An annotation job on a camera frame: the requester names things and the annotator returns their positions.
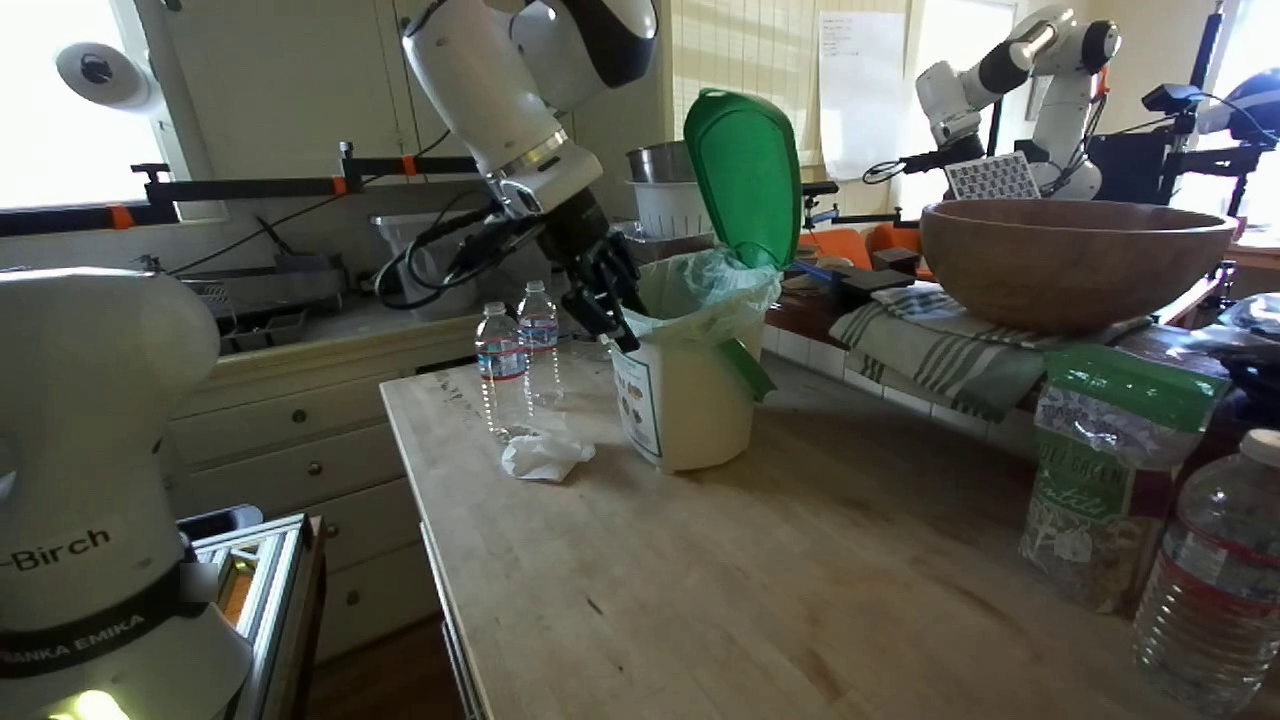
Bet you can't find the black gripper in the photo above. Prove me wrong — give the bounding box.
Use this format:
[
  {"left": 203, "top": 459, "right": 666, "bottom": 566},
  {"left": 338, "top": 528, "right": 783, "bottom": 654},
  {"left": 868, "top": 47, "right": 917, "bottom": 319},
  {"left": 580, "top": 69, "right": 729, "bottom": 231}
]
[{"left": 535, "top": 188, "right": 647, "bottom": 358}]

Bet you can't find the pale green bin liner bag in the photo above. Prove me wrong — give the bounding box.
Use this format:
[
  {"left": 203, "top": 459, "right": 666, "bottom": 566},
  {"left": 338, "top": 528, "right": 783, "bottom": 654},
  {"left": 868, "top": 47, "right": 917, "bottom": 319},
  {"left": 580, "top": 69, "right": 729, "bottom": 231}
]
[{"left": 622, "top": 243, "right": 788, "bottom": 352}]

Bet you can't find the white bin with green lid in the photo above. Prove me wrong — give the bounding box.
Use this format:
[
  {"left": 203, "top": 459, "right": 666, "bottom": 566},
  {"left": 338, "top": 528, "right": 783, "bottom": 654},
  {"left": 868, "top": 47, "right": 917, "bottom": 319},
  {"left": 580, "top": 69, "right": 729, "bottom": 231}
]
[{"left": 603, "top": 90, "right": 805, "bottom": 476}]

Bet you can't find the small clear water bottle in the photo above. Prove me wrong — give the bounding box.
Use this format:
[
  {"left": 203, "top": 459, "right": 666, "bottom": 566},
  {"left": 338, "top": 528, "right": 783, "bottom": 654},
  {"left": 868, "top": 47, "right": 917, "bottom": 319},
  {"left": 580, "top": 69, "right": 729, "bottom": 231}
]
[
  {"left": 511, "top": 275, "right": 567, "bottom": 412},
  {"left": 472, "top": 302, "right": 535, "bottom": 442}
]

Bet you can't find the metal container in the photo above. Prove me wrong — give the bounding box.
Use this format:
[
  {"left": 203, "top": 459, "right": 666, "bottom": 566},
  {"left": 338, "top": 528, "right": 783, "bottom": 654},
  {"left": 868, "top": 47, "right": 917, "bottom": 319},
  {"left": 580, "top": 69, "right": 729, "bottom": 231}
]
[{"left": 622, "top": 137, "right": 700, "bottom": 188}]

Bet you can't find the crumpled white tissue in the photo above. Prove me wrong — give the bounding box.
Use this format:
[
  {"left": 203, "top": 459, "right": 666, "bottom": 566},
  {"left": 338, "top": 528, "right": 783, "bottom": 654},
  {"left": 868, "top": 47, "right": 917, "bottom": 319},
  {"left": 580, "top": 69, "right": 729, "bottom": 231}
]
[{"left": 496, "top": 429, "right": 600, "bottom": 490}]

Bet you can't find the orange object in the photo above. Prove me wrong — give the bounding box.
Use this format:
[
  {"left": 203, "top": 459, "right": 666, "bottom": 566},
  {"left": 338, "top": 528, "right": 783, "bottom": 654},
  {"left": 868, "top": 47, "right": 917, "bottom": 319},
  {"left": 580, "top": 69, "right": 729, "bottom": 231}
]
[{"left": 796, "top": 225, "right": 923, "bottom": 272}]

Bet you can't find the striped white dish towel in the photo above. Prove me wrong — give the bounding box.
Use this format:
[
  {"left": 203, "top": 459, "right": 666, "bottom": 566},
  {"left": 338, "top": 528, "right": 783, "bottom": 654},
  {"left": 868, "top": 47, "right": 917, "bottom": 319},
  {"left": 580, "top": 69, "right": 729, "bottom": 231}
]
[{"left": 827, "top": 302, "right": 1070, "bottom": 423}]

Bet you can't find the cream drawer cabinet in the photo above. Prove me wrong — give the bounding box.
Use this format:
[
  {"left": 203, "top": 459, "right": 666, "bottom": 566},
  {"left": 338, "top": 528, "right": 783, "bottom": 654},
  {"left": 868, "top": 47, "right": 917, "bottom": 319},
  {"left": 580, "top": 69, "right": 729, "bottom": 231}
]
[{"left": 155, "top": 313, "right": 485, "bottom": 666}]

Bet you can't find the large wooden bowl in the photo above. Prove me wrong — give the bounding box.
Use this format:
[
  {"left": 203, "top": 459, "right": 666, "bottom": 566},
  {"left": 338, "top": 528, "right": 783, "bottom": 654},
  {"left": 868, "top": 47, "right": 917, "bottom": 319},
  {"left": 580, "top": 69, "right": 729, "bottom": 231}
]
[{"left": 917, "top": 196, "right": 1247, "bottom": 336}]

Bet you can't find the white paper towel roll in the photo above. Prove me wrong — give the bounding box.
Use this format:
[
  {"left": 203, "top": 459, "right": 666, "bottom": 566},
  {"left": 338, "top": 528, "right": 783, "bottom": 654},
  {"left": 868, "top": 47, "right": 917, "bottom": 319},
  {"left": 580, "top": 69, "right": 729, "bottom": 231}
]
[{"left": 52, "top": 37, "right": 160, "bottom": 118}]

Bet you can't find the blue equipment piece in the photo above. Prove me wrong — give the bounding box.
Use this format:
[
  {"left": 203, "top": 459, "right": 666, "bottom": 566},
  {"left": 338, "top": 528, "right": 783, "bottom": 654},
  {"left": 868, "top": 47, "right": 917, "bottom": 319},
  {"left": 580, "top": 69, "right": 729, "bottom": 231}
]
[{"left": 1140, "top": 69, "right": 1280, "bottom": 153}]

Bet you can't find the large clear water bottle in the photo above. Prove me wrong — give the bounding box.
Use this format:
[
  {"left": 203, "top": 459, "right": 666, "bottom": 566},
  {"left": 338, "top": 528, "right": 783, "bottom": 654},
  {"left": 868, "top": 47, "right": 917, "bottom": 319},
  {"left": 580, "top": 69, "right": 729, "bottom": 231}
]
[{"left": 1124, "top": 423, "right": 1280, "bottom": 718}]

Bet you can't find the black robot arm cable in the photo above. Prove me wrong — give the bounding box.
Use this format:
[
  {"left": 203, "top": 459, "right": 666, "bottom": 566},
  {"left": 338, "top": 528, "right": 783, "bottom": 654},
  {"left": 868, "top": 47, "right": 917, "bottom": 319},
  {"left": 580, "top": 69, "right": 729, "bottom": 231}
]
[{"left": 377, "top": 196, "right": 535, "bottom": 318}]

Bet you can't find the black rail with orange clamps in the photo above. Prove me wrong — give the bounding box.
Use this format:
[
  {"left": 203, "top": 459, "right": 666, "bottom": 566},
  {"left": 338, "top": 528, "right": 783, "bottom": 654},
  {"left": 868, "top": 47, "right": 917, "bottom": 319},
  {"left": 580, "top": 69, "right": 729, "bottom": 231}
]
[{"left": 0, "top": 137, "right": 485, "bottom": 242}]

